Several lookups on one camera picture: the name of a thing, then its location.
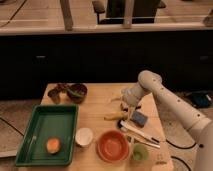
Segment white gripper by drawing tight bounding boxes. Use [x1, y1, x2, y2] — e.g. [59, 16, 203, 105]
[120, 83, 146, 112]

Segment yellow banana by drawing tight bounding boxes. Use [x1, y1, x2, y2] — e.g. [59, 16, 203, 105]
[104, 112, 128, 121]

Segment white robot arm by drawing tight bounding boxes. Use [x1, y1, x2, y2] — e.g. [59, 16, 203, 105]
[122, 70, 213, 171]

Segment blue sponge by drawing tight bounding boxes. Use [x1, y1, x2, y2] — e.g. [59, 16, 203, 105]
[131, 111, 148, 127]

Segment silver metal tongs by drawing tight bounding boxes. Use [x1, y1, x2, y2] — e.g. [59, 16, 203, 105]
[126, 135, 160, 149]

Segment orange bowl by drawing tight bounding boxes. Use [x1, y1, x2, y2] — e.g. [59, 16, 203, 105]
[96, 130, 129, 163]

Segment dark brown bowl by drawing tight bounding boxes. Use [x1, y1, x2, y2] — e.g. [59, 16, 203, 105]
[67, 83, 87, 104]

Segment white small cup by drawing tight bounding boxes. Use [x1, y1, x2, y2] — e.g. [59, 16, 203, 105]
[75, 128, 93, 147]

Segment green small cup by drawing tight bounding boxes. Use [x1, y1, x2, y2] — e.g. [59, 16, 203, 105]
[132, 144, 149, 162]

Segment green utensil in bowl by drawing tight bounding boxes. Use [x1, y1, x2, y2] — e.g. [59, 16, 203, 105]
[65, 86, 82, 98]

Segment brown small cup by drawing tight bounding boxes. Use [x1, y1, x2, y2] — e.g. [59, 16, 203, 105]
[48, 89, 60, 104]

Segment green plastic tray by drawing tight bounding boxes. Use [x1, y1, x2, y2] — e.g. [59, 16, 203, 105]
[15, 105, 78, 167]

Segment orange fruit in tray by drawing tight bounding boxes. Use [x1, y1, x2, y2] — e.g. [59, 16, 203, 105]
[46, 138, 61, 154]

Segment dark blue bag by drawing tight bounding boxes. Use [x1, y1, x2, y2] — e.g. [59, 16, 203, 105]
[191, 93, 212, 108]

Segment black office chair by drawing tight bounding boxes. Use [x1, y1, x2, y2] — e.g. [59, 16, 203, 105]
[92, 0, 166, 25]

